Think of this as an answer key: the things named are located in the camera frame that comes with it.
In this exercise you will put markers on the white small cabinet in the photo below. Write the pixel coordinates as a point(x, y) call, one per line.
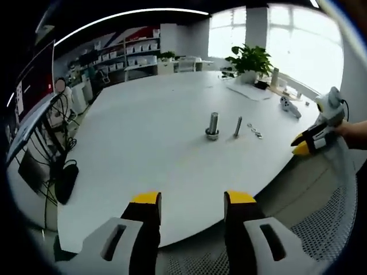
point(81, 96)

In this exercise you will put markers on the computer monitor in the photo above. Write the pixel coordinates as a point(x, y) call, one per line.
point(34, 80)

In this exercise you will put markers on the large threaded steel stud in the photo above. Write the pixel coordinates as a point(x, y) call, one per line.
point(214, 121)

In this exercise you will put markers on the green leafy plant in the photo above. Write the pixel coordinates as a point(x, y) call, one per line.
point(252, 58)

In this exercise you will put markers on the white handheld controller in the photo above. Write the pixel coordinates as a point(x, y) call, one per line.
point(286, 104)

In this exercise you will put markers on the white desk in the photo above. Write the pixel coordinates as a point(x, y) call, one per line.
point(192, 61)

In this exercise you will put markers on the white bottle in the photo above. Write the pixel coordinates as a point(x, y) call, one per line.
point(275, 77)

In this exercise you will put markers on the small green plant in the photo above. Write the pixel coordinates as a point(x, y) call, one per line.
point(167, 55)

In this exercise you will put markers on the rows of white storage bins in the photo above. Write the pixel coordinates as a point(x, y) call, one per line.
point(140, 48)

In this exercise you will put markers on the large window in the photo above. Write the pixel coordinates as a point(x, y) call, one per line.
point(301, 43)

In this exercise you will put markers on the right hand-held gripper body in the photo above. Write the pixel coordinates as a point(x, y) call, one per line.
point(332, 110)

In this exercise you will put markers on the thin threaded steel stud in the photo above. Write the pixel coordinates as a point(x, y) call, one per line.
point(238, 126)

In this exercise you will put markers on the black small box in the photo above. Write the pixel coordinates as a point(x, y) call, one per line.
point(261, 85)

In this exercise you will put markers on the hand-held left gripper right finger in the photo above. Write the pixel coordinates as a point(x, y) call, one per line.
point(246, 237)

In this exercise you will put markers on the white plant pot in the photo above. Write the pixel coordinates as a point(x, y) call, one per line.
point(250, 77)

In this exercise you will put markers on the person's right hand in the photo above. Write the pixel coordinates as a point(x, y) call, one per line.
point(345, 132)

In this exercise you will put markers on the black computer mouse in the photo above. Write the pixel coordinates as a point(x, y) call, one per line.
point(67, 180)

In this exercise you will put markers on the wooden tray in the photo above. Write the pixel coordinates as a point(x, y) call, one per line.
point(284, 91)

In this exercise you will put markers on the white paper sheet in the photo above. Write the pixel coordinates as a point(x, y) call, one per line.
point(249, 91)

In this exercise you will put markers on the white shelving rack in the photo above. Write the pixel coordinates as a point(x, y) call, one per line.
point(137, 54)

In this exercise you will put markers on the grey mesh chair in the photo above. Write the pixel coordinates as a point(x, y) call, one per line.
point(329, 229)

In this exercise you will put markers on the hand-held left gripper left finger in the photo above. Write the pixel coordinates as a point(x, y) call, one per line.
point(126, 237)

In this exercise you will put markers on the white low cabinet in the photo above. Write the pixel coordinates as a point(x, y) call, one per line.
point(166, 68)

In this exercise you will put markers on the dark small items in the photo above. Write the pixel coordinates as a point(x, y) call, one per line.
point(228, 73)

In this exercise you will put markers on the black flat box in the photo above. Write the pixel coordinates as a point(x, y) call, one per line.
point(31, 169)

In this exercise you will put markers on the ceiling light strip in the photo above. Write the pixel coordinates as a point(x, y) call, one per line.
point(129, 14)

